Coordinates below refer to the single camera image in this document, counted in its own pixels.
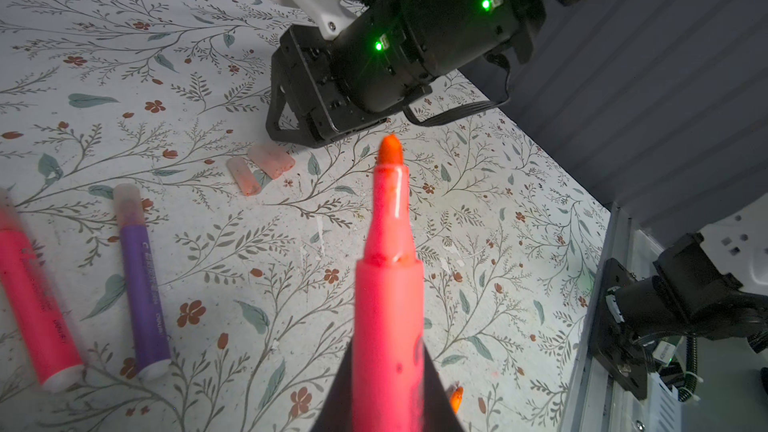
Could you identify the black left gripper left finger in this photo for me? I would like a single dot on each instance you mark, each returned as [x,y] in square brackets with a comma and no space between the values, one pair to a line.
[335,413]

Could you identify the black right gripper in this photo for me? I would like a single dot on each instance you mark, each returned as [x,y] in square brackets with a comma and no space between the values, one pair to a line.
[307,106]

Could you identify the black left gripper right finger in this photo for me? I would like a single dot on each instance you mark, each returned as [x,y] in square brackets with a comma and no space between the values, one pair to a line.
[438,416]

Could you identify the red-pink highlighter pen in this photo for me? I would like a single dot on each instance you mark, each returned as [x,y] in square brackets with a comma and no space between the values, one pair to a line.
[387,346]

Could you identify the clear pink pen cap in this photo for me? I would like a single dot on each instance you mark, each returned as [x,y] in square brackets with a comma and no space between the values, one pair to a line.
[271,159]
[243,176]

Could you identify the purple highlighter pen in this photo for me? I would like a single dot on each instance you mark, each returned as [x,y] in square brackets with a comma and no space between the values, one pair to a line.
[151,343]

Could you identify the pink highlighter pen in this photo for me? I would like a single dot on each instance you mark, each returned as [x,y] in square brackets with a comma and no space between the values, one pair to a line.
[49,342]

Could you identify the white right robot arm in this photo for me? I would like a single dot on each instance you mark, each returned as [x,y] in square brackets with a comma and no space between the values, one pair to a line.
[360,61]

